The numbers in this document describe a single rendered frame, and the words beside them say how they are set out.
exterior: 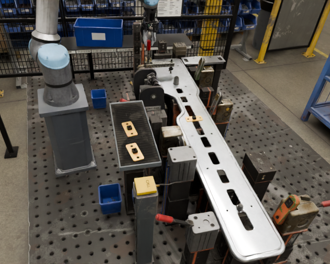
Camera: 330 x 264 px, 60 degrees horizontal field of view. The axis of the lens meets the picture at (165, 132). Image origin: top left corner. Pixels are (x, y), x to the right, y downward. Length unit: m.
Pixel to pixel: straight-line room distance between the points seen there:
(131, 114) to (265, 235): 0.65
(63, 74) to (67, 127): 0.25
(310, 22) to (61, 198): 4.25
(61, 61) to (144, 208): 0.68
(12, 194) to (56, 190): 1.05
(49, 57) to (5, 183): 1.57
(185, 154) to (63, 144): 0.64
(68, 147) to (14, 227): 1.02
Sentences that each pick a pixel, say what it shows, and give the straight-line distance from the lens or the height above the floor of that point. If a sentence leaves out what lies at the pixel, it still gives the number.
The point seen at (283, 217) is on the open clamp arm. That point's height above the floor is 1.02.
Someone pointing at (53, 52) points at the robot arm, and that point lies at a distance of 1.28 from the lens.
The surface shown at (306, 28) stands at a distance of 4.91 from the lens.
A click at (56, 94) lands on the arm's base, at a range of 1.32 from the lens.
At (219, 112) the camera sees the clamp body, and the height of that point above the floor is 1.00.
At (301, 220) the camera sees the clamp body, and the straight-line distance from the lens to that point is 1.13.
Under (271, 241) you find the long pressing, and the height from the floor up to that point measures 1.00.
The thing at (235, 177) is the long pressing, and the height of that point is 1.00.
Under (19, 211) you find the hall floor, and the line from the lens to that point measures 2.42.
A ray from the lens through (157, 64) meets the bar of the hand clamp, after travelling 1.73.
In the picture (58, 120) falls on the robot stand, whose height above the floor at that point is 1.04.
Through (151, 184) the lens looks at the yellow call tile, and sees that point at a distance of 0.89.
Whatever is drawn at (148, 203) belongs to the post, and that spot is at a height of 1.11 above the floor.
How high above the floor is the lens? 1.85
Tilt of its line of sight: 40 degrees down
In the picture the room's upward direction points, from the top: 4 degrees clockwise
